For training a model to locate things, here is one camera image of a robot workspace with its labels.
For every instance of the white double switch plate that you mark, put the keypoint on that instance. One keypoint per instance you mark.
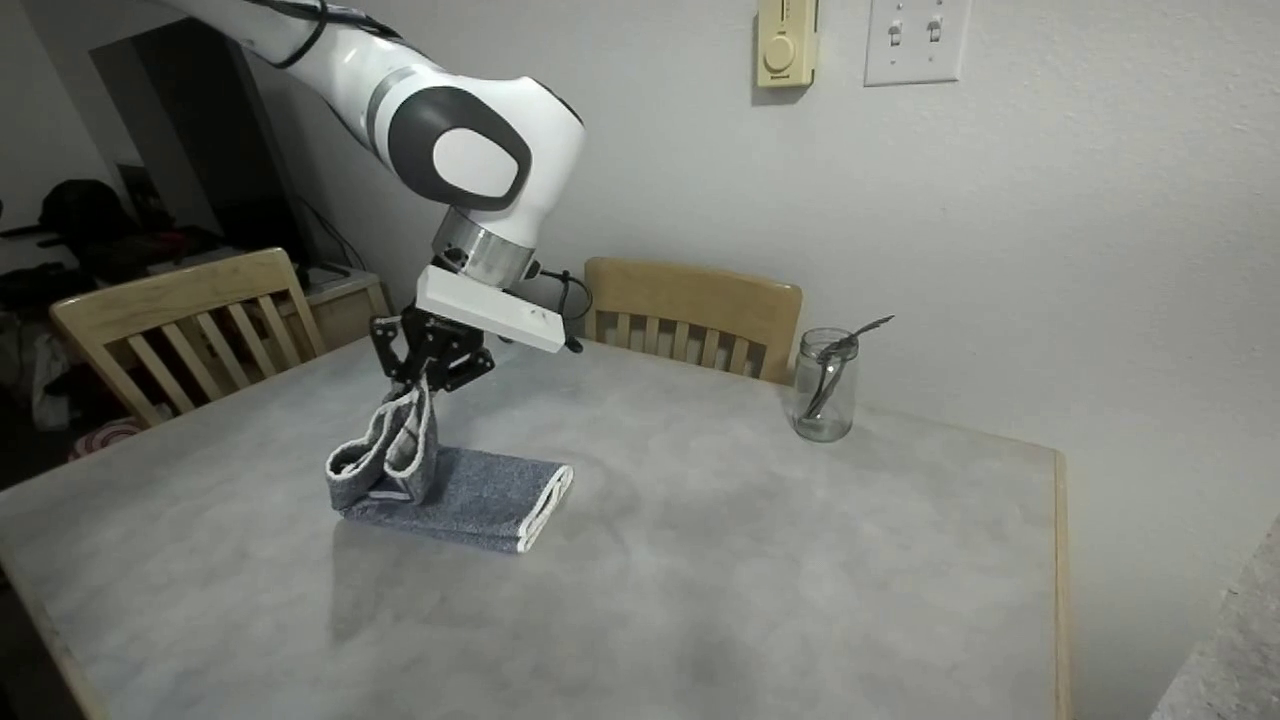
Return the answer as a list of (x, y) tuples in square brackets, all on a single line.
[(915, 45)]

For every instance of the metal spoon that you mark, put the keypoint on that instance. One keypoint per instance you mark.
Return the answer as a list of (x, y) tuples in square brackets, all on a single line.
[(832, 362)]

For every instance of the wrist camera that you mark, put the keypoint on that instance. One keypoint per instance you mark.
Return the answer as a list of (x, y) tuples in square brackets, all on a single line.
[(490, 308)]

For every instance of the grey towel with white trim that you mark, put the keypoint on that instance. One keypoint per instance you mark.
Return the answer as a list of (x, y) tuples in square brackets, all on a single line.
[(470, 495)]

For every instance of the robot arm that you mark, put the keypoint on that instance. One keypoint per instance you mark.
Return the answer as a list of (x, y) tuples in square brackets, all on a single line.
[(470, 150)]

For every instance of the speckled stone counter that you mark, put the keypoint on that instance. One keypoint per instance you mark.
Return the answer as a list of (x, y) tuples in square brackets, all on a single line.
[(1235, 650)]

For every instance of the black bag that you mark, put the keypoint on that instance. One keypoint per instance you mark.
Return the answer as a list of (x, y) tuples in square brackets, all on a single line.
[(85, 215)]

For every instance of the light wooden slat-back chair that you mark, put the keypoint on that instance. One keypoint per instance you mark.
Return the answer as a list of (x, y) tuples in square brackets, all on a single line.
[(690, 300), (170, 300)]

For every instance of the small wooden side table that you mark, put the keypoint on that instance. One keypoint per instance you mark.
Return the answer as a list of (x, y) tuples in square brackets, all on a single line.
[(340, 305)]

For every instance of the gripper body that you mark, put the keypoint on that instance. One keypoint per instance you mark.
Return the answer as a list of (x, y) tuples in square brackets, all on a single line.
[(428, 327)]

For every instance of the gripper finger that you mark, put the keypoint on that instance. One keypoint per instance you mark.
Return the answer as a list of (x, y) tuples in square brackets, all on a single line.
[(390, 350), (462, 364)]

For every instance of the pink striped cloth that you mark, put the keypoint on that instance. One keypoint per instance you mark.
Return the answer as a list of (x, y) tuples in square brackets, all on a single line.
[(105, 437)]

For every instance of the clear glass jar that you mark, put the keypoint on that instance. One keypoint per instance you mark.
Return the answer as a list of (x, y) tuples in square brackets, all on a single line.
[(825, 400)]

